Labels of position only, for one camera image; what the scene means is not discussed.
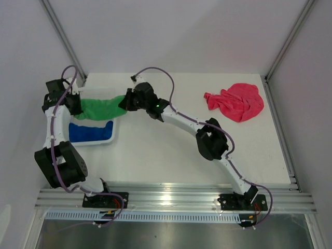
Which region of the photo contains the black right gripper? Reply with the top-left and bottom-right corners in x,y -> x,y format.
119,89 -> 148,113

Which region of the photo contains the green microfiber towel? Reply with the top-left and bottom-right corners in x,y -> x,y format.
74,95 -> 127,121

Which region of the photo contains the blue microfiber towel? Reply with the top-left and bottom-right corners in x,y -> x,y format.
69,121 -> 114,143

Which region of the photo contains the pink microfiber towel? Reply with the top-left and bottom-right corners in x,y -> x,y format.
204,83 -> 265,123

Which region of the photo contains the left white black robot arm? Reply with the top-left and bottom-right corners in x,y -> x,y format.
34,78 -> 113,208

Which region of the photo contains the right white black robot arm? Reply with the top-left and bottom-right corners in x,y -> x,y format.
118,82 -> 258,210

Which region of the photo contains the white plastic basket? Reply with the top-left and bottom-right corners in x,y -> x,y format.
67,87 -> 117,148

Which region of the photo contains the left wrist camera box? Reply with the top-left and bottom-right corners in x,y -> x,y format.
64,77 -> 79,95

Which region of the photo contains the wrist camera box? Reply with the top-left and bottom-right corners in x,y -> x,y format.
64,77 -> 79,95
130,75 -> 146,85

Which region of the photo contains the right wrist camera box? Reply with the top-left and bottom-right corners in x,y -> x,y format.
130,75 -> 146,85

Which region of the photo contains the left aluminium frame post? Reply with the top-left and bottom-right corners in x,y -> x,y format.
39,0 -> 87,85

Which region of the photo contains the aluminium frame post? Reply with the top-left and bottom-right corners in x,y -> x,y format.
264,0 -> 317,82
39,0 -> 87,85

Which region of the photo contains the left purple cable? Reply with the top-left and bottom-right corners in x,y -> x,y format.
49,64 -> 125,231

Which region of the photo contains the purple cable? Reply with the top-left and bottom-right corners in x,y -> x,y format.
49,64 -> 125,231
129,67 -> 272,229

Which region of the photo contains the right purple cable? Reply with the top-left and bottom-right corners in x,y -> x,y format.
129,67 -> 272,229

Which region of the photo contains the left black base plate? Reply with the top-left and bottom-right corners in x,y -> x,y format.
82,194 -> 122,209

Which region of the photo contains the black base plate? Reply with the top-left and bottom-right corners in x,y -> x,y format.
217,193 -> 268,211
82,194 -> 122,209

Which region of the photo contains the white slotted cable duct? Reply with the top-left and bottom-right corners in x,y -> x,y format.
45,210 -> 241,224

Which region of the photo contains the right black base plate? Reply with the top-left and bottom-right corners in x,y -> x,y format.
217,193 -> 268,211

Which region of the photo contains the aluminium extrusion rail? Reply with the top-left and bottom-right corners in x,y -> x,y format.
35,182 -> 317,214

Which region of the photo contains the right aluminium frame post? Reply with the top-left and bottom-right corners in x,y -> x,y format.
264,0 -> 317,82

